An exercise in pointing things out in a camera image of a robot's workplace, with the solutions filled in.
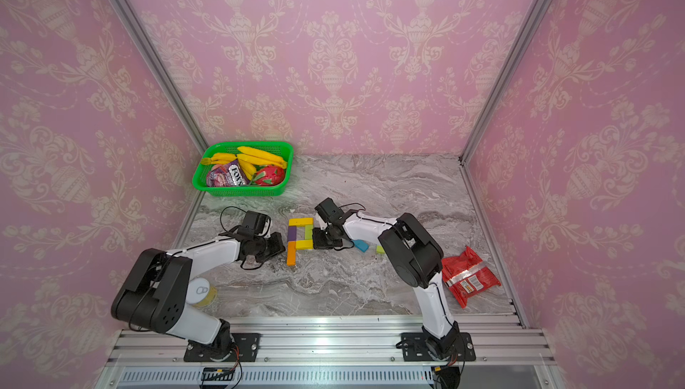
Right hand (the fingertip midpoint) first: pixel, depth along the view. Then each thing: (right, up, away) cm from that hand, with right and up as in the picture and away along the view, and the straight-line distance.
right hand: (310, 251), depth 92 cm
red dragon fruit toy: (-17, +27, +12) cm, 34 cm away
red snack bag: (+50, -5, -9) cm, 51 cm away
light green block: (-1, +6, +5) cm, 8 cm away
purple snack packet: (-35, +27, +14) cm, 46 cm away
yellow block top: (-5, +9, +8) cm, 13 cm away
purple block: (-7, +5, +6) cm, 11 cm away
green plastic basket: (-15, +38, +24) cm, 48 cm away
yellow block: (-2, +2, +1) cm, 3 cm away
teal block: (+18, +2, 0) cm, 18 cm away
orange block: (-7, -1, 0) cm, 7 cm away
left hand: (-8, +1, +1) cm, 8 cm away
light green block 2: (+24, +1, 0) cm, 24 cm away
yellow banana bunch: (-28, +34, +17) cm, 48 cm away
